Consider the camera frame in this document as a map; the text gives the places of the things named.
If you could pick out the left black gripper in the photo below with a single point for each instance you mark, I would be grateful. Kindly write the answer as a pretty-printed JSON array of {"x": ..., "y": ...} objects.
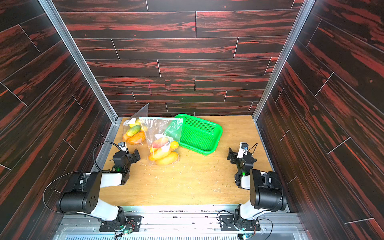
[{"x": 134, "y": 159}]

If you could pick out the clear zip bag blue zipper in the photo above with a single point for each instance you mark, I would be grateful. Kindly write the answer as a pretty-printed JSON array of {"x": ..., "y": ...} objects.
[{"x": 134, "y": 125}]

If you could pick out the red yellow mango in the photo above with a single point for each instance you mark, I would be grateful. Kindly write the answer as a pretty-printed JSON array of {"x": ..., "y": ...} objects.
[{"x": 160, "y": 142}]

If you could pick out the large orange mango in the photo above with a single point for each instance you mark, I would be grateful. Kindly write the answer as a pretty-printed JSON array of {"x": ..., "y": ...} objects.
[{"x": 138, "y": 138}]

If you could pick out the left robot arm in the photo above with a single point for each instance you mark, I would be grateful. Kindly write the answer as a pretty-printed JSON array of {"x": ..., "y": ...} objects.
[{"x": 82, "y": 192}]

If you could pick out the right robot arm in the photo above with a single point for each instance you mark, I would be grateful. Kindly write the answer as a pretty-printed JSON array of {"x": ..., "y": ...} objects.
[{"x": 266, "y": 191}]

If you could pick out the green plastic basket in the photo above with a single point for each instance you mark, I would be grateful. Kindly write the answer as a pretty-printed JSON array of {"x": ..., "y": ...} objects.
[{"x": 195, "y": 134}]

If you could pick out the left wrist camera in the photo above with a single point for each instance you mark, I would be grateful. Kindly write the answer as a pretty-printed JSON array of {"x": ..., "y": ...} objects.
[{"x": 123, "y": 147}]

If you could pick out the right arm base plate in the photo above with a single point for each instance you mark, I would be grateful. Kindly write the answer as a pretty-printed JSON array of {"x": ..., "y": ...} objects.
[{"x": 231, "y": 223}]

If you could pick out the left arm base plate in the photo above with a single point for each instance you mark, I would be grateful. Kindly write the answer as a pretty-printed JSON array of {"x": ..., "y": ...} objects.
[{"x": 127, "y": 225}]

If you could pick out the aluminium front rail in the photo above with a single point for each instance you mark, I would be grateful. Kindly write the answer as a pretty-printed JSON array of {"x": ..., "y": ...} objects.
[{"x": 199, "y": 222}]

